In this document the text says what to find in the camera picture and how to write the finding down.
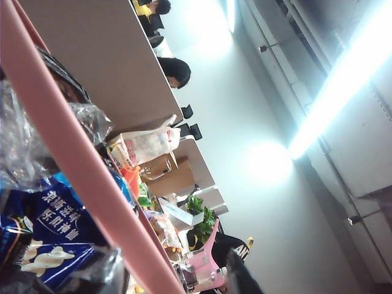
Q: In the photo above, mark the black garbage bag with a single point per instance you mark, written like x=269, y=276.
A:
x=18, y=137

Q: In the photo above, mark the blue snack bag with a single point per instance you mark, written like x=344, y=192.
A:
x=61, y=208

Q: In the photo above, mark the beige desk partition panel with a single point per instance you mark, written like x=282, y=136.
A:
x=214, y=200
x=199, y=162

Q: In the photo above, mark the brown cardboard box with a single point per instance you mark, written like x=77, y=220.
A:
x=174, y=180

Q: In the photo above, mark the clear wrapped snack pack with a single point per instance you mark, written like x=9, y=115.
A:
x=153, y=144

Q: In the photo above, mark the green potted plant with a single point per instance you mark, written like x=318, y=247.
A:
x=196, y=205

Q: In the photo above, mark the green snack packet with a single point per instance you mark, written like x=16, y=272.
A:
x=144, y=194

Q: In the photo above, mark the white planter box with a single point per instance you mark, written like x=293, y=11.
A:
x=180, y=216

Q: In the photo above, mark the orange plastic item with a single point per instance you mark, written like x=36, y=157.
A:
x=131, y=179

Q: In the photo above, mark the cream yellow carton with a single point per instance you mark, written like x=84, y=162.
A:
x=121, y=151

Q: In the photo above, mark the person with black hair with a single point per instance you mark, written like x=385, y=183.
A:
x=177, y=70

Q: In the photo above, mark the orange snack packet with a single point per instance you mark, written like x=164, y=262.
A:
x=165, y=229

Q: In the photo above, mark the person in black shirt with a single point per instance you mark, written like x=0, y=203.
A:
x=229, y=245

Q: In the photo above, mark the pink toy guitar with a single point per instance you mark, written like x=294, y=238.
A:
x=202, y=263

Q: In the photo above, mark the black ceiling spotlight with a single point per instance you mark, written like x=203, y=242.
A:
x=262, y=48
x=353, y=219

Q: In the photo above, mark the brown desk partition panel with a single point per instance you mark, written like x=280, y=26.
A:
x=92, y=46

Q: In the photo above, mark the person in yellow shirt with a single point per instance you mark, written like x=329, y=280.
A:
x=159, y=6

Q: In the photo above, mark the long ceiling light strip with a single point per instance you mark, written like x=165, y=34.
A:
x=337, y=92

